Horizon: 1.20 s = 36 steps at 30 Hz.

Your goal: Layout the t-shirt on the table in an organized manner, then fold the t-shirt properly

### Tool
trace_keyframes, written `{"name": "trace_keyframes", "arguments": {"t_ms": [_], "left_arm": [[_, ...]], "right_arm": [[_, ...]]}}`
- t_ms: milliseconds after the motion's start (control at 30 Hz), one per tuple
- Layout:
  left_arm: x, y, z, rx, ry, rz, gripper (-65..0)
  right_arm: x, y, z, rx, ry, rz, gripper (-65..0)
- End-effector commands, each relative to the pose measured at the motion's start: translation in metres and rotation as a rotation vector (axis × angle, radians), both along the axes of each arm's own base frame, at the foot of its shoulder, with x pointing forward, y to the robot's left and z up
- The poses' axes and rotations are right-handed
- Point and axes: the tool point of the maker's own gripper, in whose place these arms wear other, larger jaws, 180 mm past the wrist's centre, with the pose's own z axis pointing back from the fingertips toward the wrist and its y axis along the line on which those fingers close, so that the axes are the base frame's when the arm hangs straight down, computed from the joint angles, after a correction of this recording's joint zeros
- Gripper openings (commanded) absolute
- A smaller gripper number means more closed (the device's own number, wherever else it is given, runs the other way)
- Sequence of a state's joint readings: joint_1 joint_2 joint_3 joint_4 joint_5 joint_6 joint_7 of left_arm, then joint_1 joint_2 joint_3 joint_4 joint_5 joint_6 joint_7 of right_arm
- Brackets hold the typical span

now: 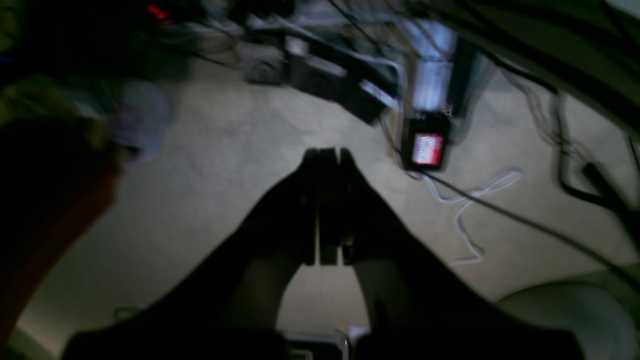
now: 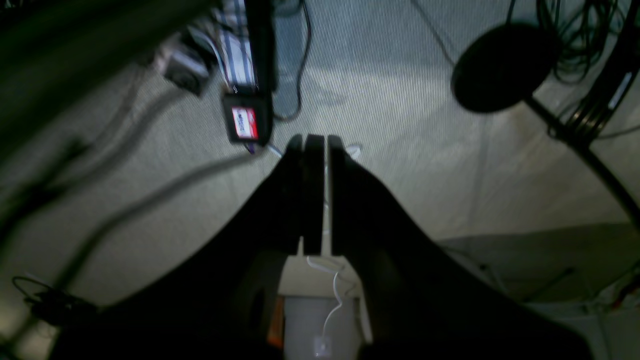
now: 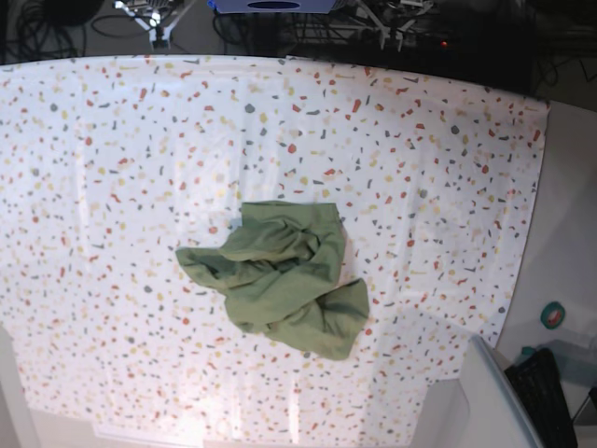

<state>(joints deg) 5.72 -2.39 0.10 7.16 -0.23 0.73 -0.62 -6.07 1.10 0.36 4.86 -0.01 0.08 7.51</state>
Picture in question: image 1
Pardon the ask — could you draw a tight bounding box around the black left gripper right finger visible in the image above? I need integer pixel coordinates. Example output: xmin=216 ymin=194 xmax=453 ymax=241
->
xmin=320 ymin=148 xmax=585 ymax=360

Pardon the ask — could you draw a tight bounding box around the white cable on floor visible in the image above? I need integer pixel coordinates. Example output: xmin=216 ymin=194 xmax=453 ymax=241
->
xmin=407 ymin=170 xmax=522 ymax=266

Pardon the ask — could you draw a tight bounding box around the black power strip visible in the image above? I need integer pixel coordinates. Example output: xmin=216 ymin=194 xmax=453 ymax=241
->
xmin=238 ymin=25 xmax=405 ymax=125

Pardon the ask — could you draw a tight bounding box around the aluminium frame post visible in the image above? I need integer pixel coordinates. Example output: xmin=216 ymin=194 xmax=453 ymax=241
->
xmin=409 ymin=19 xmax=483 ymax=142

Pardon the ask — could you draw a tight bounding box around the black cable on floor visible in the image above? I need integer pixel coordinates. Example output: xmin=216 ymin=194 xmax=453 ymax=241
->
xmin=425 ymin=172 xmax=640 ymax=286

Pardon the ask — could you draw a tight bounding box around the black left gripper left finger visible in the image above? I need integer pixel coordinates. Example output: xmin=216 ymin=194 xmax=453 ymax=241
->
xmin=65 ymin=152 xmax=314 ymax=360

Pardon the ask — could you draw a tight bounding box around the black box red label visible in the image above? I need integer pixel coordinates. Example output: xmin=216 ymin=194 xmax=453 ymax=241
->
xmin=400 ymin=111 xmax=451 ymax=172

